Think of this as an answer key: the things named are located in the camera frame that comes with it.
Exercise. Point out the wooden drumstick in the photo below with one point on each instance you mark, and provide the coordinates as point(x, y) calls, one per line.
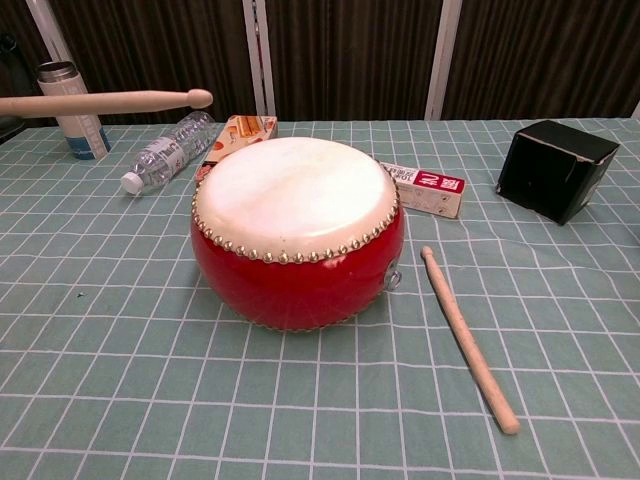
point(462, 335)
point(100, 102)

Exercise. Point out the red drum with white skin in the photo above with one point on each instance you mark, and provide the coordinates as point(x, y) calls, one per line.
point(295, 235)

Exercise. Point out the green grid tablecloth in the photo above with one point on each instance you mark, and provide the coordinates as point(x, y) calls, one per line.
point(320, 375)

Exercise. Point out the red and white carton box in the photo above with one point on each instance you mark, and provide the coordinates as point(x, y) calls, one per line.
point(430, 192)

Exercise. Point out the orange biscuit box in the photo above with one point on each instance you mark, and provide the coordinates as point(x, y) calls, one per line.
point(235, 135)

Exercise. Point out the clear plastic water bottle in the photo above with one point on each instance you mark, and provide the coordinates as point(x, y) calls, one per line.
point(170, 147)

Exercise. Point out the dark pleated curtain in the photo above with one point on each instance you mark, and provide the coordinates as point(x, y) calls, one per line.
point(345, 55)

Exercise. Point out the black cardboard box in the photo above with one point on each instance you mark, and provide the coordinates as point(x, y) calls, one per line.
point(560, 170)

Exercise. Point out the white Starbucks thermos bottle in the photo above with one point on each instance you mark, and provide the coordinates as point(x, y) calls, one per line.
point(82, 132)

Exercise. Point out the white frame post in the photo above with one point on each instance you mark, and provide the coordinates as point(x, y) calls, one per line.
point(442, 57)
point(259, 57)
point(50, 30)

